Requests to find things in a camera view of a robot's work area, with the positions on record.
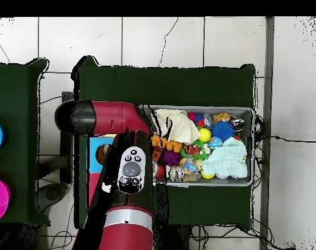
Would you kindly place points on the blue spiky rubber ball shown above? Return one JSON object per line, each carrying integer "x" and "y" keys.
{"x": 222, "y": 130}

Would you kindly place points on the mint green muslin cloth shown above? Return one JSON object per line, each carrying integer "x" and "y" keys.
{"x": 225, "y": 158}

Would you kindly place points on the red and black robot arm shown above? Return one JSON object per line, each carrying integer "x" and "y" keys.
{"x": 108, "y": 117}

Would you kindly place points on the dark green tablecloth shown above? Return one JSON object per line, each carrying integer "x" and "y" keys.
{"x": 186, "y": 86}
{"x": 15, "y": 91}

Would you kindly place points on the tiger plush toy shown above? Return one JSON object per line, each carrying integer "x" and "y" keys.
{"x": 191, "y": 149}

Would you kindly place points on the orange toy building block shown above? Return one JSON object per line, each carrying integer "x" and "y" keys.
{"x": 173, "y": 145}

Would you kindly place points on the globe print ball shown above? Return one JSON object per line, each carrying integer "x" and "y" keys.
{"x": 215, "y": 142}

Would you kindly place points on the cream muslin cloth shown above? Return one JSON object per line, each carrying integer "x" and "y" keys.
{"x": 184, "y": 127}

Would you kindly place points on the yellow tennis ball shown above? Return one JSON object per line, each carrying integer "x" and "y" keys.
{"x": 204, "y": 135}

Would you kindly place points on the wooden box with three holes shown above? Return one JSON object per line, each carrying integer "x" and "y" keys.
{"x": 94, "y": 164}

